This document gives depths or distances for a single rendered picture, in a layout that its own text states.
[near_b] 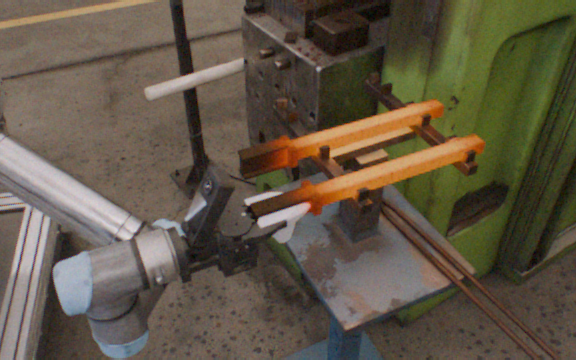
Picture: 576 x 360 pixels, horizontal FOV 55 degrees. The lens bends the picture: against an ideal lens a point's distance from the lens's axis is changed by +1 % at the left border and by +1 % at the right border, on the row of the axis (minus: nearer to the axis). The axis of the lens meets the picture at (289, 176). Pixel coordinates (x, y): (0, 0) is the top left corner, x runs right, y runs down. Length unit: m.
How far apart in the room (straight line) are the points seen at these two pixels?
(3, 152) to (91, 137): 1.90
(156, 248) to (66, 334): 1.29
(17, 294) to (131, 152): 1.02
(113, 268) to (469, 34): 0.86
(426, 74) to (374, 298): 0.58
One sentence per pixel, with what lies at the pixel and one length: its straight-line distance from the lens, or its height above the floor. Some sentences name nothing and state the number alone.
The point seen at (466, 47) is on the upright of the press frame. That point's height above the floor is 1.02.
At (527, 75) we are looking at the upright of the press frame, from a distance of 1.65.
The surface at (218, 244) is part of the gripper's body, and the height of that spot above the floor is 1.00.
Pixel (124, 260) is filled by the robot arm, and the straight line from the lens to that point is 0.76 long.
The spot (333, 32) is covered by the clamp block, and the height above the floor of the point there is 0.98.
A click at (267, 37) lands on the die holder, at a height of 0.90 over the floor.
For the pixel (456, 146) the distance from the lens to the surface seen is 0.96.
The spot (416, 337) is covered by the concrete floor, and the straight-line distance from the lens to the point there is 1.93.
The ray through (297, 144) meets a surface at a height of 1.02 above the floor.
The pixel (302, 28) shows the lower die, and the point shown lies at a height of 0.94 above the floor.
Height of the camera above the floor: 1.57
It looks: 40 degrees down
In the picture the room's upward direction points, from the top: straight up
